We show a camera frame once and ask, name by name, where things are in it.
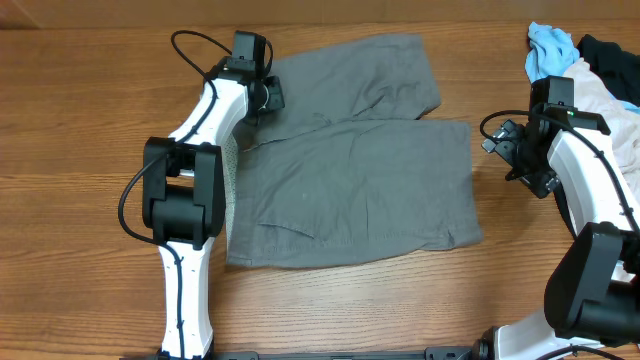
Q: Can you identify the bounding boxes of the grey shorts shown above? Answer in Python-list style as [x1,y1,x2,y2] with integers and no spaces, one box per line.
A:
[227,34,483,268]

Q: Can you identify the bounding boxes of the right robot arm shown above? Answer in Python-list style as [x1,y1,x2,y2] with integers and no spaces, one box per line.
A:
[467,76,639,359]

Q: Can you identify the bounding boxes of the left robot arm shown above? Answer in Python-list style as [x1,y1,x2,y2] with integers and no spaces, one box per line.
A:
[139,31,284,359]

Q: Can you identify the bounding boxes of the pale pink garment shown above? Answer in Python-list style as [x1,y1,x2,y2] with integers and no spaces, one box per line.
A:
[563,58,639,200]

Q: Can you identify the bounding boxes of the light blue cloth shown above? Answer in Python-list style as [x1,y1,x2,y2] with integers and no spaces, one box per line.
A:
[524,22,639,114]

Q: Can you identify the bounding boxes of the black garment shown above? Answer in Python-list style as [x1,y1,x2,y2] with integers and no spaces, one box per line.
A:
[553,33,640,236]

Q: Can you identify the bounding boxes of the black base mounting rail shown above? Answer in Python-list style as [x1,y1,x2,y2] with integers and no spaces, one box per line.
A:
[119,345,481,360]

